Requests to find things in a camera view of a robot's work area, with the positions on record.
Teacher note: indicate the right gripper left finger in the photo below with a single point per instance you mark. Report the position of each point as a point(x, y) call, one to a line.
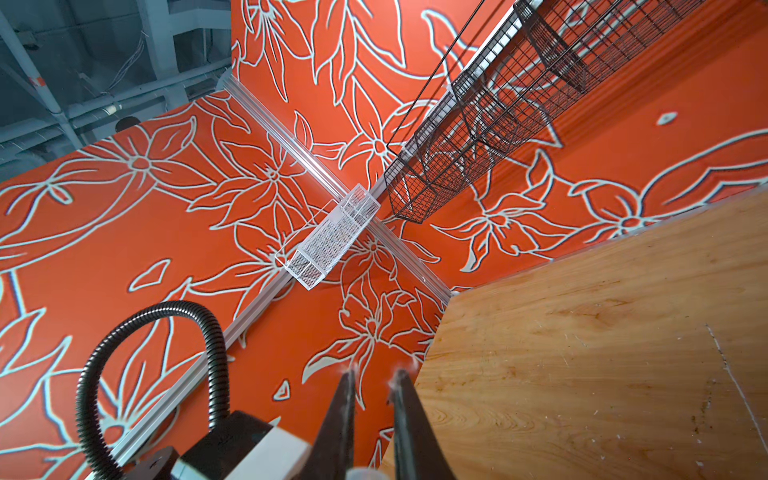
point(332, 454)

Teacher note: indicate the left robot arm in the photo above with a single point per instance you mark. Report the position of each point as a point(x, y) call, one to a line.
point(242, 447)

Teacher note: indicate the clear plastic bin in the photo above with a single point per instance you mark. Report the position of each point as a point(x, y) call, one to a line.
point(331, 233)

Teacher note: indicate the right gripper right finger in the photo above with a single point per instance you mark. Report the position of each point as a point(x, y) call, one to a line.
point(417, 454)

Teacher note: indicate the black wire basket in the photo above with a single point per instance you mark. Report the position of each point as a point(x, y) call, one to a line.
point(543, 58)

